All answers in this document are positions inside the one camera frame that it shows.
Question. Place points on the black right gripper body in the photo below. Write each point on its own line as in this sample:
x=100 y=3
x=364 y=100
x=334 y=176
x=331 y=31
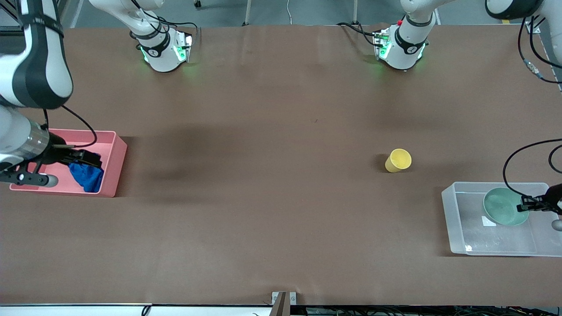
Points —
x=58 y=149

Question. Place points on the yellow plastic cup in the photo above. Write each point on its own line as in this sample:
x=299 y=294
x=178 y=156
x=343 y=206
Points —
x=397 y=161

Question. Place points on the metal table edge bracket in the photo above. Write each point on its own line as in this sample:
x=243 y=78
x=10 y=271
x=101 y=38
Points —
x=284 y=297

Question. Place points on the grey metal leg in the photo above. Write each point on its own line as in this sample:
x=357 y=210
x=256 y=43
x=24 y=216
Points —
x=354 y=12
x=248 y=13

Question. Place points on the pink plastic bin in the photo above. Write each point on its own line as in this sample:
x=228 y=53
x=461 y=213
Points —
x=109 y=162

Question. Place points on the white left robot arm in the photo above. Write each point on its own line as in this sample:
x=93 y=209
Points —
x=401 y=48

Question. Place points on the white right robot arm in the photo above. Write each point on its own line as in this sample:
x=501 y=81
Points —
x=44 y=66

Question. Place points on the brown paper table cover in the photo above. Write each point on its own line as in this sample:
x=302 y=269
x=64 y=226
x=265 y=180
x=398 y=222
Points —
x=281 y=131

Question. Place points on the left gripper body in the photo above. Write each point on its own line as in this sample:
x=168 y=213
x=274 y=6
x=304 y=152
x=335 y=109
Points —
x=554 y=196

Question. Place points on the blue cloth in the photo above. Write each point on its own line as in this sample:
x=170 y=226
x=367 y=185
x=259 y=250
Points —
x=88 y=177

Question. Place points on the mint green bowl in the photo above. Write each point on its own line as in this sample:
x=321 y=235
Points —
x=502 y=206

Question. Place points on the clear plastic box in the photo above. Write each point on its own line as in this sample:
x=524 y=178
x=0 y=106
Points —
x=491 y=241

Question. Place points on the square white label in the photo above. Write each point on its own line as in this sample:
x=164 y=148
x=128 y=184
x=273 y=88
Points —
x=487 y=222

